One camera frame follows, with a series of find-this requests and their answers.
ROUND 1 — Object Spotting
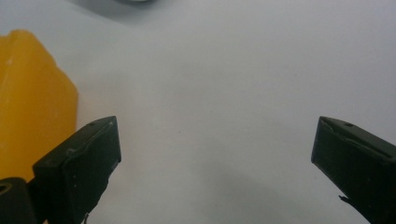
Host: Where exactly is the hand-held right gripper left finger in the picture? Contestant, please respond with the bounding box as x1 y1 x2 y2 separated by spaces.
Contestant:
32 115 122 224

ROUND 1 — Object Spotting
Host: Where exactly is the yellow translucent plastic object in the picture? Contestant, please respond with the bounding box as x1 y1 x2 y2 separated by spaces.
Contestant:
0 29 79 183

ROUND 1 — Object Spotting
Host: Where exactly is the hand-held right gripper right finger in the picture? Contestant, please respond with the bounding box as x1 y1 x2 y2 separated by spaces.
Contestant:
310 116 396 224

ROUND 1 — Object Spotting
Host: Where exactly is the grey round object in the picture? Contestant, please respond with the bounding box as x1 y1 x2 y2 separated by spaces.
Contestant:
116 0 157 5

